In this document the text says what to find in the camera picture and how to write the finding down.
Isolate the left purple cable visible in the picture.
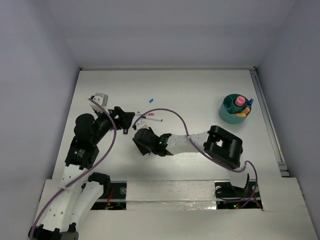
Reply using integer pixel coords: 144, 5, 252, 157
27, 98, 118, 240

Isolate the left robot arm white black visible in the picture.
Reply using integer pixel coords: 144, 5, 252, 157
28, 106, 135, 240

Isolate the orange highlighter cap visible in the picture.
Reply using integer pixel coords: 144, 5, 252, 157
242, 107, 251, 114

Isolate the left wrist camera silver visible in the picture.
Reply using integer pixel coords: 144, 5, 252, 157
89, 93, 109, 108

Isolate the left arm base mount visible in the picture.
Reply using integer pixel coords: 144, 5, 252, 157
81, 172, 127, 211

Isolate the blue marker in container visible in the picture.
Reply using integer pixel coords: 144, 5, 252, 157
246, 98, 254, 108

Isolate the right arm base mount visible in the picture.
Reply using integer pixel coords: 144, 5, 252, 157
214, 179, 263, 210

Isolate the pink capped white marker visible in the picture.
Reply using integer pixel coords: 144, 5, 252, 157
135, 112, 155, 116

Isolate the pink cap in container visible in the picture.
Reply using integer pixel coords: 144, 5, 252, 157
234, 95, 246, 107

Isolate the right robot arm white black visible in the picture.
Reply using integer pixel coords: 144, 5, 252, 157
133, 125, 249, 196

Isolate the purple banded white marker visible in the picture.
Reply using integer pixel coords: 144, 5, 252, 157
142, 116, 163, 122

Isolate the yellow orange cap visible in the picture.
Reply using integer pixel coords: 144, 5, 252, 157
235, 113, 247, 118

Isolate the blue capped white marker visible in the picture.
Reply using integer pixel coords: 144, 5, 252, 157
137, 98, 154, 114

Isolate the teal round divided container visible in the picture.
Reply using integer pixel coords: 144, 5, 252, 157
219, 93, 252, 124

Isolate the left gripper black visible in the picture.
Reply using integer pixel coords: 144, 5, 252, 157
91, 105, 134, 144

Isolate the silver foil tape strip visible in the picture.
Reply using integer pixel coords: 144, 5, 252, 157
125, 180, 217, 211

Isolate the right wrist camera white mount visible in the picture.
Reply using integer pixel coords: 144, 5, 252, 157
132, 119, 149, 131

